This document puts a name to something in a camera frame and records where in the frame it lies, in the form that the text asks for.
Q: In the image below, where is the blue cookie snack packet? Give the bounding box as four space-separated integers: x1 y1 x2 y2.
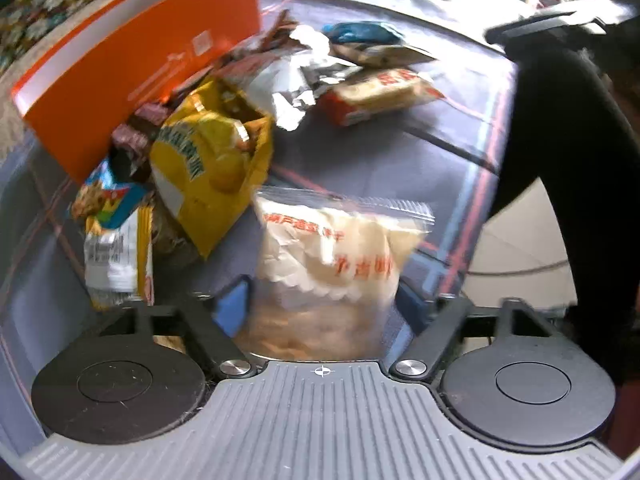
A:
70 158 148 230

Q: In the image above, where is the dark brown snack packet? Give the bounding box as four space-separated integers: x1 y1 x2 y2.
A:
107 103 171 184

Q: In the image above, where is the red white snack packet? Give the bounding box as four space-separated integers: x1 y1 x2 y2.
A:
318 68 445 127

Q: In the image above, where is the clear rice cracker bag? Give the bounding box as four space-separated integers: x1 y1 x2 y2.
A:
235 186 435 361

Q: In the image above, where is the yellow snack bag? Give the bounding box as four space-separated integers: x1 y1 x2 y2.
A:
150 76 273 258

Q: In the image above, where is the silver foil snack bag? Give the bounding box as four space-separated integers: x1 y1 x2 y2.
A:
234 24 361 131

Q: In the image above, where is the blue white snack packet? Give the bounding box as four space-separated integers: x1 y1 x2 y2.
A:
321 21 436 68

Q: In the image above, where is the orange cardboard box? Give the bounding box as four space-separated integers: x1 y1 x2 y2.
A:
12 0 260 182

